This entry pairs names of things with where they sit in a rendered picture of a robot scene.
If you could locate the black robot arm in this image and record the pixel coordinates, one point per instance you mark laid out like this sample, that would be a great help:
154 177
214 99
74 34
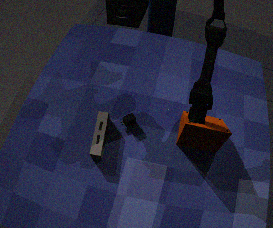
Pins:
201 96

